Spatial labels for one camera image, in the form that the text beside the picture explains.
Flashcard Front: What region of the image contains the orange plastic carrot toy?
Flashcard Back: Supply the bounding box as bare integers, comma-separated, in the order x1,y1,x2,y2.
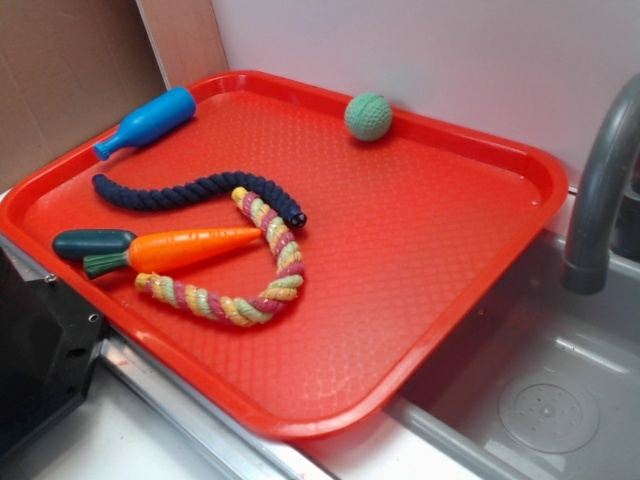
83,227,262,279

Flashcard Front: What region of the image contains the dark green oblong toy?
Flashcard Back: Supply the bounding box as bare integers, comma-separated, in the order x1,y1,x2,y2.
52,229,137,261

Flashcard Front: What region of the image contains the grey toy sink basin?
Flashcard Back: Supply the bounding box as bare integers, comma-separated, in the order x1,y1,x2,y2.
388,233,639,479

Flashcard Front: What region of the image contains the navy blue rope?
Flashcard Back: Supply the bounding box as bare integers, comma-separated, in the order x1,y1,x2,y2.
91,170,308,230

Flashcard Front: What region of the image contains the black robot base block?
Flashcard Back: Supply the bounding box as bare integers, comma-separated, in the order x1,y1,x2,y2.
1,253,104,460

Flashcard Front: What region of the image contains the brown cardboard panel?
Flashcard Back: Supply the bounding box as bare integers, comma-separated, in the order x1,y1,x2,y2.
1,1,228,190

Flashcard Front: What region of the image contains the multicolour braided rope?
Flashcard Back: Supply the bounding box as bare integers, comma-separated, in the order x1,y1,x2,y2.
134,186,306,329

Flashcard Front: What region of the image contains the green textured rubber ball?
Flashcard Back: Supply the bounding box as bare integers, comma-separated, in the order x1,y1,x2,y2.
344,93,393,142

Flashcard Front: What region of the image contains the red plastic tray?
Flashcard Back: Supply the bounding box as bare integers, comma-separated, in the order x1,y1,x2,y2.
1,72,568,440

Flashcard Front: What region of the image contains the grey plastic faucet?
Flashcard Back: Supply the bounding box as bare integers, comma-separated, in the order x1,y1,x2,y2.
561,75,639,295

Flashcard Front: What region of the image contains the blue plastic bottle toy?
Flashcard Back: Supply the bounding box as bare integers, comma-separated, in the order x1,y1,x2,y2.
93,87,197,161

